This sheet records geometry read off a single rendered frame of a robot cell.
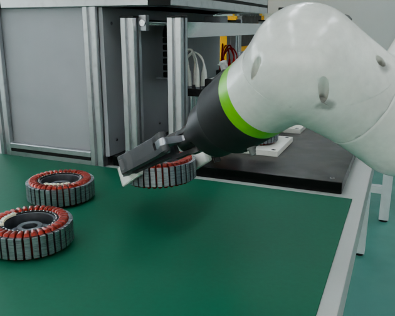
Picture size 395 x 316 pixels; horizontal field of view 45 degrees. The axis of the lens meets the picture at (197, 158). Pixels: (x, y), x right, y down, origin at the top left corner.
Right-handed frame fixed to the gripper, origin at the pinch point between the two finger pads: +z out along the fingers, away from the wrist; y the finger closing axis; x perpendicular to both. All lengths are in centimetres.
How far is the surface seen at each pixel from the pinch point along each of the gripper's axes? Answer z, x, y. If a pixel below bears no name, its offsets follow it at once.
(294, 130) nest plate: 23, -8, -51
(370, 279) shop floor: 86, 47, -125
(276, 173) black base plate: 3.0, 4.7, -24.3
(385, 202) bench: 111, 19, -182
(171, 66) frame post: 7.0, -20.2, -11.8
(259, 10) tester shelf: 29, -46, -60
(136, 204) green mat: 7.3, 3.9, 2.4
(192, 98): 22.7, -19.3, -24.6
